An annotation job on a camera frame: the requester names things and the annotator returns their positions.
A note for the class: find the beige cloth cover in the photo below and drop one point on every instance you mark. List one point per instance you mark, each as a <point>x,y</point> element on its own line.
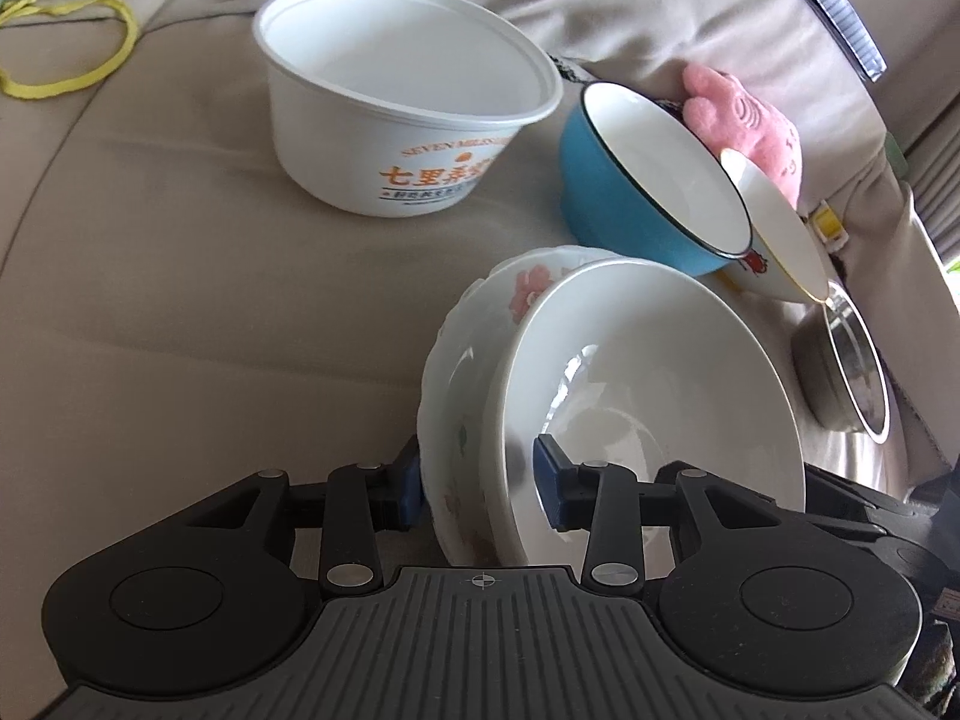
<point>177,314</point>

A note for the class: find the pink plush toy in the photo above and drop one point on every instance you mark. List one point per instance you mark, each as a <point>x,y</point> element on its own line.
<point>723,114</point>

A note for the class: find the small yellow object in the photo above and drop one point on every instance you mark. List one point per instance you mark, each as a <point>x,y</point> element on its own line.
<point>828,227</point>

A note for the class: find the floral white ceramic plate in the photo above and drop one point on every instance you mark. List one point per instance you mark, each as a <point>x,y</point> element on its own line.
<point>454,387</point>

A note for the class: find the white plastic takeaway bowl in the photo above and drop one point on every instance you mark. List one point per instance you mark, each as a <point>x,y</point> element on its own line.
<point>397,108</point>

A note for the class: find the stainless steel bowl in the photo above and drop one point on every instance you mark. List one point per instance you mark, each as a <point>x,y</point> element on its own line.
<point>839,370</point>

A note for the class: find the blue enamel bowl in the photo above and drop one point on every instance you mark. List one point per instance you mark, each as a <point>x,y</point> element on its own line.
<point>638,182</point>

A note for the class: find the dark striped object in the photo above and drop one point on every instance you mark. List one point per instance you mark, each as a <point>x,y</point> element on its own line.
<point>852,37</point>

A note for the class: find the large white ceramic bowl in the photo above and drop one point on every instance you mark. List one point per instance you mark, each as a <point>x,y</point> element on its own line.
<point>633,362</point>

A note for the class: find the white bowl with yellow rim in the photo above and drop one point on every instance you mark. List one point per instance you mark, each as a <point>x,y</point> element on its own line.
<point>782,262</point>

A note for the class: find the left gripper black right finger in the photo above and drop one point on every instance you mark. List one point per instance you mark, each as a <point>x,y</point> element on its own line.
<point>770,600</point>

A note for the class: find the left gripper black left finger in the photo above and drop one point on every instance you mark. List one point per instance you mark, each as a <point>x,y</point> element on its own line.
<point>225,589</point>

